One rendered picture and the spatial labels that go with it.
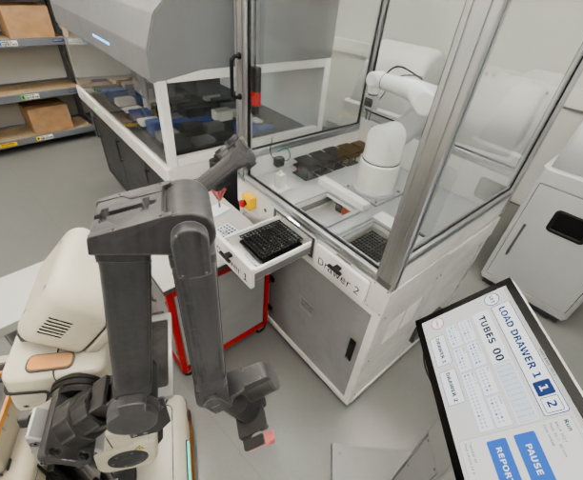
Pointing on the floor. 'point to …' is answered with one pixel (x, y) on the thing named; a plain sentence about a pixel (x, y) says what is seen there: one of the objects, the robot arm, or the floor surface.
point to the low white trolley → (230, 292)
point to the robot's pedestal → (3, 304)
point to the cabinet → (351, 321)
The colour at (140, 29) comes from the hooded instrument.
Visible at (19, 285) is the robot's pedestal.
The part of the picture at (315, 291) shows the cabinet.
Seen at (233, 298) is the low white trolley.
